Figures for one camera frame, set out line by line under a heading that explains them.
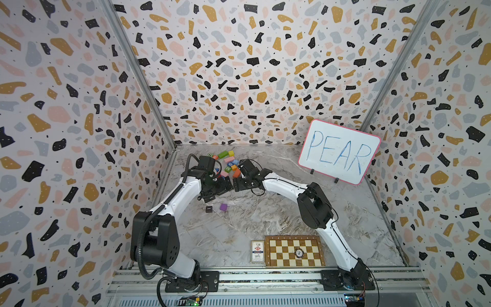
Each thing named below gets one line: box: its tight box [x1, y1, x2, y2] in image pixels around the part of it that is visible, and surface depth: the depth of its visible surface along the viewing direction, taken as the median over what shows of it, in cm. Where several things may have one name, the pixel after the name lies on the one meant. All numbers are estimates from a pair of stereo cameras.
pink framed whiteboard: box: [297, 118, 382, 186], surface depth 102 cm
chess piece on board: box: [294, 248, 305, 259], surface depth 80 cm
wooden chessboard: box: [264, 235, 327, 267], surface depth 80 cm
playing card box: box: [250, 239, 265, 264], surface depth 81 cm
